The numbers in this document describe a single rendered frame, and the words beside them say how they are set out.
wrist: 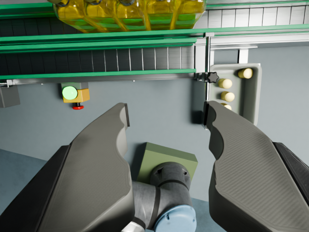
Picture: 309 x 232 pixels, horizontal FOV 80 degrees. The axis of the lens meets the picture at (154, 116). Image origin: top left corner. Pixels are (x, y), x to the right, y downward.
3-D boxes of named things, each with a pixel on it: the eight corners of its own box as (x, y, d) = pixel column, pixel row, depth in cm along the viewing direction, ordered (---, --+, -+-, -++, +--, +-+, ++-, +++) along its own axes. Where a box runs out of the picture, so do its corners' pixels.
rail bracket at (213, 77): (207, 37, 53) (221, 27, 41) (206, 96, 57) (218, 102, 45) (197, 38, 53) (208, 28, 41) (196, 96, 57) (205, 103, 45)
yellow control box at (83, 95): (88, 81, 70) (80, 82, 63) (90, 101, 72) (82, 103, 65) (70, 81, 71) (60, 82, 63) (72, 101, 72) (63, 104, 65)
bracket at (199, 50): (202, 48, 61) (207, 44, 54) (201, 78, 63) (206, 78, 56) (191, 48, 61) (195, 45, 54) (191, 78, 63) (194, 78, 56)
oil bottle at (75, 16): (108, 15, 53) (74, -22, 32) (110, 37, 54) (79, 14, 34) (88, 17, 53) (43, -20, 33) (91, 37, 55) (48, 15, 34)
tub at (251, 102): (250, 63, 67) (263, 62, 58) (245, 124, 72) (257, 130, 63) (201, 65, 68) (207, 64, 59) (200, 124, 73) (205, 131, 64)
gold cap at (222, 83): (227, 88, 68) (231, 89, 63) (217, 88, 68) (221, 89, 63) (228, 78, 67) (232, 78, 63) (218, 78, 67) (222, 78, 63)
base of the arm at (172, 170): (186, 197, 73) (191, 217, 63) (148, 194, 73) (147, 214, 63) (192, 163, 69) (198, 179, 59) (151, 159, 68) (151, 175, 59)
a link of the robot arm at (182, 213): (183, 215, 63) (191, 255, 50) (145, 206, 62) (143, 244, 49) (195, 186, 60) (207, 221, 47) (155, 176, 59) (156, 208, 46)
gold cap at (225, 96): (230, 100, 69) (234, 101, 64) (220, 101, 69) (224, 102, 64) (230, 90, 68) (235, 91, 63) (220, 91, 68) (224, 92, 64)
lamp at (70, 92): (77, 85, 63) (73, 86, 61) (78, 99, 64) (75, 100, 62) (64, 86, 64) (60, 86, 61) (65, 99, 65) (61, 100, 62)
